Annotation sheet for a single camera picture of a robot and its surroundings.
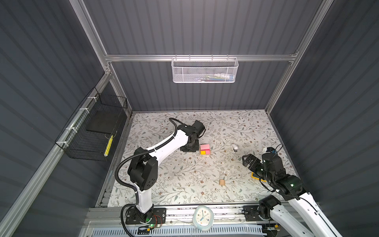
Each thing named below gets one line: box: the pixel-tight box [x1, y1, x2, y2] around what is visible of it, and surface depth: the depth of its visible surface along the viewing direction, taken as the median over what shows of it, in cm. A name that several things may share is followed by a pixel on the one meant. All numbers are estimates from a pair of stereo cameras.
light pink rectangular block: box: [200, 144, 210, 151], surface depth 96 cm
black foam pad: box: [85, 108, 123, 135], surface depth 79 cm
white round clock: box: [192, 205, 215, 232], surface depth 72 cm
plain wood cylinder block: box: [219, 179, 226, 186], surface depth 86 cm
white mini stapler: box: [230, 143, 239, 153], surface depth 98 cm
